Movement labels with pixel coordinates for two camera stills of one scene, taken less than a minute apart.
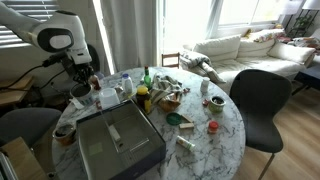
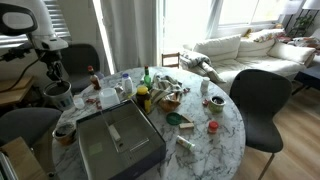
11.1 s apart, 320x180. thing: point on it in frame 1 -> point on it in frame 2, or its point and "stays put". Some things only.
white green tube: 185,143 stays put
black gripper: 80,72 -> 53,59
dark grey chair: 261,96 stays put
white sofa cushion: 290,53 stays put
